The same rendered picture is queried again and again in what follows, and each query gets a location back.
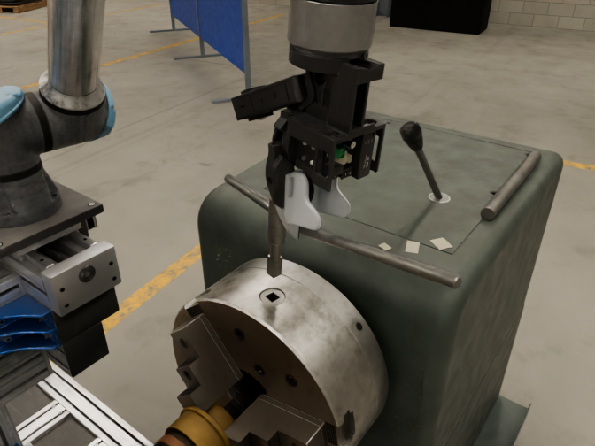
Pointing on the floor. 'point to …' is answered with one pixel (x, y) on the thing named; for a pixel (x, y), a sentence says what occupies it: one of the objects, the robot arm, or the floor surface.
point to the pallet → (20, 5)
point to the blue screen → (216, 30)
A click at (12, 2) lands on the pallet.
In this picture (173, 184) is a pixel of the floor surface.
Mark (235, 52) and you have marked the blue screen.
